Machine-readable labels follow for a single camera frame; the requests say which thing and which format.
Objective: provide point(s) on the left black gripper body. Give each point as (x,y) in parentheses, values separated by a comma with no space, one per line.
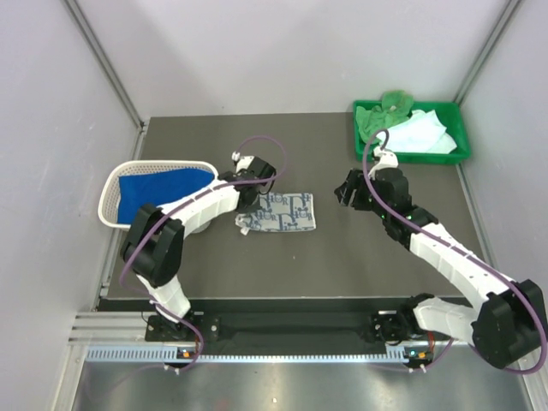
(247,208)

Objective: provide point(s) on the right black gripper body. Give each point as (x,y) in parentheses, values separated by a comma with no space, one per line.
(365,199)

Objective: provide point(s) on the white blue patterned towel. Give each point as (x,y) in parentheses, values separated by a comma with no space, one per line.
(279,213)

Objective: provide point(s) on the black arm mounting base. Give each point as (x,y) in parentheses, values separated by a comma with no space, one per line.
(345,325)

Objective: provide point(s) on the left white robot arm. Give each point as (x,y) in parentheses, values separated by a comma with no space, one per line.
(152,249)

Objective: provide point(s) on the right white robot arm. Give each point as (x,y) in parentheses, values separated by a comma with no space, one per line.
(503,321)

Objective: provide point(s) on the green plastic bin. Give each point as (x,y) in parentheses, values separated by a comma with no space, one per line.
(449,115)

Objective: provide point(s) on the green towel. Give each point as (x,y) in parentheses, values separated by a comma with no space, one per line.
(392,109)

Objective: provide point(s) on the white perforated plastic basket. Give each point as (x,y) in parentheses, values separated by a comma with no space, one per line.
(110,196)

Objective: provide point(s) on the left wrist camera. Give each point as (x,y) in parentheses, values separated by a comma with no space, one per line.
(240,161)

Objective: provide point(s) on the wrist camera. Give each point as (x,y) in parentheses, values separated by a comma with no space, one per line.
(384,159)
(240,161)

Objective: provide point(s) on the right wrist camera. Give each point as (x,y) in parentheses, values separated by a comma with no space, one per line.
(384,159)

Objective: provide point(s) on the grey slotted cable duct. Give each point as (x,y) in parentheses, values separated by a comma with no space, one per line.
(173,354)

